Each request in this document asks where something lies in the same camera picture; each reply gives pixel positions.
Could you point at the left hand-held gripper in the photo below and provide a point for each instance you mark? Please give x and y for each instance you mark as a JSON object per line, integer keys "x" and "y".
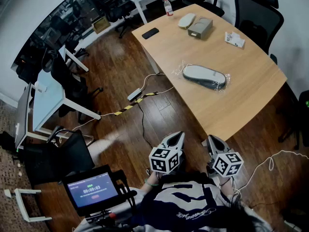
{"x": 164, "y": 159}

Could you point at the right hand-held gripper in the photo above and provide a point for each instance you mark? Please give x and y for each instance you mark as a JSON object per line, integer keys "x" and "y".
{"x": 227, "y": 164}

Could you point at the clear plastic bag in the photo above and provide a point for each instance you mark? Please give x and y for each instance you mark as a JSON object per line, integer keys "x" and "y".
{"x": 177, "y": 71}

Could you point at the grey white slippers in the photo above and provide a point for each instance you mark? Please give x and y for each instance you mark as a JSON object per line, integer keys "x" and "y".
{"x": 204, "y": 76}

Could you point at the packaged cream slippers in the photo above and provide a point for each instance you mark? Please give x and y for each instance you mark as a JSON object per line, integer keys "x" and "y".
{"x": 186, "y": 20}

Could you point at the person's right forearm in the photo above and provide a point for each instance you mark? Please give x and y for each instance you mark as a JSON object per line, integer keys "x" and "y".
{"x": 227, "y": 188}

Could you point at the person's left forearm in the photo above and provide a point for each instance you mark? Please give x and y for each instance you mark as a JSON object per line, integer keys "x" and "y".
{"x": 150, "y": 181}

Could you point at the white power strip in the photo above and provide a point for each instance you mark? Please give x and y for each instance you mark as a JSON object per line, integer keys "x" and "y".
{"x": 134, "y": 94}

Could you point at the person's navy white shirt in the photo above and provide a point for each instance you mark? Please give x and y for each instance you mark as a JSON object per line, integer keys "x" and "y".
{"x": 188, "y": 202}

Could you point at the black monitor with timer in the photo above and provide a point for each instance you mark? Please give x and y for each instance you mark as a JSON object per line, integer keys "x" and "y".
{"x": 93, "y": 190}

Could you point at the crumpled white paper wrapper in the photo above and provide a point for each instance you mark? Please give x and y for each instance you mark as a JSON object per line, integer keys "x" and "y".
{"x": 233, "y": 39}

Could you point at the black smartphone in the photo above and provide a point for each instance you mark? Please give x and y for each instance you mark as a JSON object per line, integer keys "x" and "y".
{"x": 150, "y": 33}

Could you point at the grey cardboard box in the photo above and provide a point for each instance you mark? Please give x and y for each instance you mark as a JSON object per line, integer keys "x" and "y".
{"x": 200, "y": 29}

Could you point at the red-capped water bottle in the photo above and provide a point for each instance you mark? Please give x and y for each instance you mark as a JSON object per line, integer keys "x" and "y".
{"x": 168, "y": 8}

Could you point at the white desk with pale top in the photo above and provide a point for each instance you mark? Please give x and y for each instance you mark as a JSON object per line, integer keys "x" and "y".
{"x": 48, "y": 100}

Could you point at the black mesh high-back chair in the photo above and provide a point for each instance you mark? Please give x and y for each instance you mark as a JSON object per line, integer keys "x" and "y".
{"x": 257, "y": 18}

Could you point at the brown cardboard box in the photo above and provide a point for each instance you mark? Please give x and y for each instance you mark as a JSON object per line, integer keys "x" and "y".
{"x": 101, "y": 25}

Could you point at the white cup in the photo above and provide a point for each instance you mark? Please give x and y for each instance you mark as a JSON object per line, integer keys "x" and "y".
{"x": 41, "y": 87}

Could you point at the black rig mount red knob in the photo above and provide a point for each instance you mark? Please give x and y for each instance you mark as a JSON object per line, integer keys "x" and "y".
{"x": 125, "y": 194}

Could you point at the white metal frame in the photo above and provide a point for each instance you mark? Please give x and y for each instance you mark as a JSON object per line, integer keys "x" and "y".
{"x": 21, "y": 207}

